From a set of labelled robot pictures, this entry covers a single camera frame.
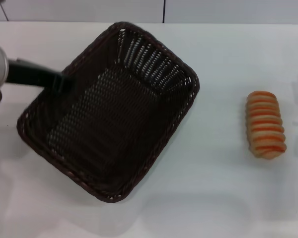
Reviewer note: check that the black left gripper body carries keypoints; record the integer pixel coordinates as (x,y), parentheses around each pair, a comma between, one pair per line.
(29,74)

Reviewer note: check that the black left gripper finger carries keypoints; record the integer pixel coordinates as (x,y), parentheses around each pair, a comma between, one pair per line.
(62,81)

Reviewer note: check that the dark brown woven basket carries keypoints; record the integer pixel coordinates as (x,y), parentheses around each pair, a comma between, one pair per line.
(109,129)

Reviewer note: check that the orange striped bread roll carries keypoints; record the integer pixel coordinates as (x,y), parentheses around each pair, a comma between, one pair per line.
(264,124)

